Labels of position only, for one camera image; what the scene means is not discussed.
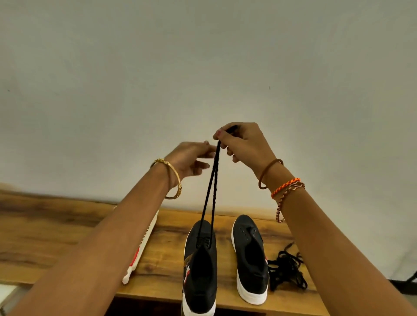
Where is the white plastic lattice basket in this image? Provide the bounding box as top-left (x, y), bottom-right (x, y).
top-left (120, 209), bottom-right (160, 286)

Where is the person's left hand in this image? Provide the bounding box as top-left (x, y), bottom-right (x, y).
top-left (162, 141), bottom-right (218, 190)

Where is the black shoelace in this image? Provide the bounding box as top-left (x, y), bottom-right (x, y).
top-left (266, 241), bottom-right (310, 293)
top-left (266, 254), bottom-right (310, 293)

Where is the gold bracelet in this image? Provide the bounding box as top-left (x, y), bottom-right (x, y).
top-left (150, 157), bottom-right (184, 201)

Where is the person's left forearm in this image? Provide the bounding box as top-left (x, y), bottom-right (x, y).
top-left (9, 163), bottom-right (175, 316)

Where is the white box under table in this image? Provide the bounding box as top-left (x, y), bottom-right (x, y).
top-left (0, 283), bottom-right (21, 311)

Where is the orange braided bracelet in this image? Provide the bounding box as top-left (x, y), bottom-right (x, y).
top-left (270, 176), bottom-right (308, 225)

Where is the person's right hand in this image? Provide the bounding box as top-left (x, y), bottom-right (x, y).
top-left (212, 122), bottom-right (278, 181)

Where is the person's right forearm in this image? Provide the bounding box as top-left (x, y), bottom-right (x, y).
top-left (261, 163), bottom-right (417, 316)

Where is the black band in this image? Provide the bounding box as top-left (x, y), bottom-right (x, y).
top-left (195, 124), bottom-right (239, 252)

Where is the black sneaker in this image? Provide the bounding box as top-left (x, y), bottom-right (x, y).
top-left (180, 219), bottom-right (220, 316)
top-left (230, 214), bottom-right (271, 307)

